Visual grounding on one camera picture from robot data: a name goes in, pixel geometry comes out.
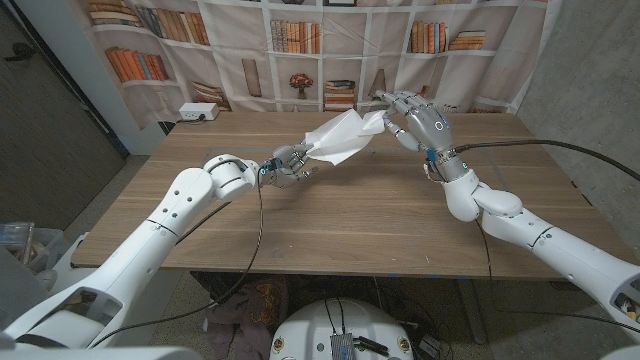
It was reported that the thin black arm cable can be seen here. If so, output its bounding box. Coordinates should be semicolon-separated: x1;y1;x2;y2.
474;219;494;280
89;169;266;349

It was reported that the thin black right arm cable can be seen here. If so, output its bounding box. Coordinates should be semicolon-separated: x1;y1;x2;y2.
474;219;494;280

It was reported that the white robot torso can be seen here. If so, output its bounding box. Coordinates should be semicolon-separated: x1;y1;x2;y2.
269;298;415;360

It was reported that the black door handle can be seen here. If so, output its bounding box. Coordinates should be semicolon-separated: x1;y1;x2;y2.
4;42;36;62

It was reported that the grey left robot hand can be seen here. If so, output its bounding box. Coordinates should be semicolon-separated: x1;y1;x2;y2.
259;142;319;190

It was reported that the dark door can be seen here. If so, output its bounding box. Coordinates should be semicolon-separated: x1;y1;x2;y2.
0;0;127;231

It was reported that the white power strip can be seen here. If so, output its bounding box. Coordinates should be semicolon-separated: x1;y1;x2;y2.
178;102;220;122

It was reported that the printed bookshelf backdrop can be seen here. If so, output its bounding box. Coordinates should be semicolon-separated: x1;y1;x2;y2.
69;0;564;130

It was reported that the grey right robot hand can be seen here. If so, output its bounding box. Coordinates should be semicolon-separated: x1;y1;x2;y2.
374;89;456;164

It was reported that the clear plastic bin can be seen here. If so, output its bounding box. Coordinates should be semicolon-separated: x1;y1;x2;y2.
0;222;71;274

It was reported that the black bar on torso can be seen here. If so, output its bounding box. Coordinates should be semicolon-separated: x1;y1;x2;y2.
353;335;390;357

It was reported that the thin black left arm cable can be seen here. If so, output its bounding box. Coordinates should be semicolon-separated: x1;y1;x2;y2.
89;169;266;349

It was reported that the white shipping package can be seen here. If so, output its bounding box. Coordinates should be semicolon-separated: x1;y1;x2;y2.
303;108;389;167

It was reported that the person's grey trouser leg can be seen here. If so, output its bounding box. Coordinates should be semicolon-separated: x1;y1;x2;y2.
0;244;46;326

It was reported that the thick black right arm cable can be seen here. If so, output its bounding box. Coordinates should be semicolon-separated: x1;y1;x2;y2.
452;138;640;182

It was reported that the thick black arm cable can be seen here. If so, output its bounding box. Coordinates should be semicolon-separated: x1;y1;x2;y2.
452;138;640;182
174;201;232;246

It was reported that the grey table leg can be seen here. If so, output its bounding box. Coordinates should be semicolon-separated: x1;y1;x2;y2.
457;278;489;346

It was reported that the small silver box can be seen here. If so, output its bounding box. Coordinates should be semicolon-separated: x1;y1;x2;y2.
329;333;356;360

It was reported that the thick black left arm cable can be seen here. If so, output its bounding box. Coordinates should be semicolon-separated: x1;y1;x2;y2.
174;201;232;246

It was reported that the crumpled dark cloth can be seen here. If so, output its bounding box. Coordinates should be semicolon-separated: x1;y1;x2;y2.
204;277;289;360

